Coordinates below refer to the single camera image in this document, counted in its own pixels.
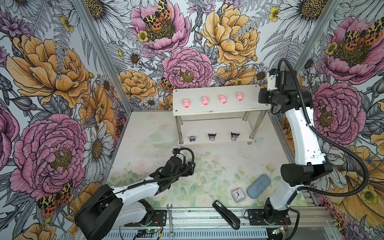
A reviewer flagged pink toy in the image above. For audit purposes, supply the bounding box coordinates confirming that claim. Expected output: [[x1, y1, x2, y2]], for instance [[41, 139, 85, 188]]
[[202, 97, 209, 106], [237, 93, 244, 101], [183, 99, 191, 109], [219, 95, 227, 104]]

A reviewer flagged black white kuromi toy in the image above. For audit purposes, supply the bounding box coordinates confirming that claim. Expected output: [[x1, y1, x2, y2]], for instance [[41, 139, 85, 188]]
[[208, 134, 217, 142]]

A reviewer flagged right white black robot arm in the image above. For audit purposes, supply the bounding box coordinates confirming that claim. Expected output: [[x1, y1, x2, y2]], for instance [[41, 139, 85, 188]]
[[259, 70, 333, 225]]

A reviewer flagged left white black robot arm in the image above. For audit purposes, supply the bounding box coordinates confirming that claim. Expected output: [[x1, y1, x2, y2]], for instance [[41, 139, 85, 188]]
[[75, 156, 196, 240]]

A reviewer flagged white two-tier shelf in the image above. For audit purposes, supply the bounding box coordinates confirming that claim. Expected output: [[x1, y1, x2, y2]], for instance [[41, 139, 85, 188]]
[[173, 85, 271, 146]]

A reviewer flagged silver wrench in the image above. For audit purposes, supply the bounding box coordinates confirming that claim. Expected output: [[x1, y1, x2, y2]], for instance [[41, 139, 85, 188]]
[[167, 204, 175, 240]]

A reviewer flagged green circuit board left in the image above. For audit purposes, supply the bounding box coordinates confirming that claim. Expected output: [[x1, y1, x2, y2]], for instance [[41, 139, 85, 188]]
[[137, 229, 162, 236]]

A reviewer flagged green circuit board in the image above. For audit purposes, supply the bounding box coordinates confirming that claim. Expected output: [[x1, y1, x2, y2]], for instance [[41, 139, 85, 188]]
[[271, 227, 286, 235], [137, 229, 162, 236]]

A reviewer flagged small square white clock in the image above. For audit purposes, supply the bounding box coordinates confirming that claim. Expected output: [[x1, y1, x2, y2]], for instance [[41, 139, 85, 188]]
[[231, 188, 247, 203]]

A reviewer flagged black stapler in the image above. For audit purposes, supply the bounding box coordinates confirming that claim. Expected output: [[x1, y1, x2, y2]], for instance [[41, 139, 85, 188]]
[[212, 200, 241, 230]]

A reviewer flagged green circuit board right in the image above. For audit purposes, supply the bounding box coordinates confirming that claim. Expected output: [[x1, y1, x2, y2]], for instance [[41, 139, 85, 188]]
[[271, 227, 286, 235]]

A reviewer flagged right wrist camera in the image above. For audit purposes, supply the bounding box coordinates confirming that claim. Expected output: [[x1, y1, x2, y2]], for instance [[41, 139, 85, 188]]
[[267, 69, 278, 91]]

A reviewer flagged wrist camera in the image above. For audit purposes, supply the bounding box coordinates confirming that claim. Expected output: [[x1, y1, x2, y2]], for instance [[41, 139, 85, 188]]
[[172, 148, 186, 165], [267, 69, 278, 91]]

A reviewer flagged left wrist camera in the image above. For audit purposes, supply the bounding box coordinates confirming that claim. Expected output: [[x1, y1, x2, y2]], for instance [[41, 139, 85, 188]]
[[172, 148, 186, 165]]

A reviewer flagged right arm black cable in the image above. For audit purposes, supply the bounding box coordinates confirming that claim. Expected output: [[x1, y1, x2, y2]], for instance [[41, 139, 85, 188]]
[[276, 58, 370, 240]]

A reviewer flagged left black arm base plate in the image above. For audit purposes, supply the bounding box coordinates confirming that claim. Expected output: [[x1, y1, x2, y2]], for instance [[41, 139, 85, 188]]
[[140, 210, 168, 227]]

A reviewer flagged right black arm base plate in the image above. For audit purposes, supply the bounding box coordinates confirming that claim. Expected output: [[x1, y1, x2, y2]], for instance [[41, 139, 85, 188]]
[[245, 209, 292, 226]]

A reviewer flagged aluminium front rail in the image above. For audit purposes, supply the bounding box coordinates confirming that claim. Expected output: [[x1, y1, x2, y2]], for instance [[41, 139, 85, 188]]
[[103, 207, 342, 240]]

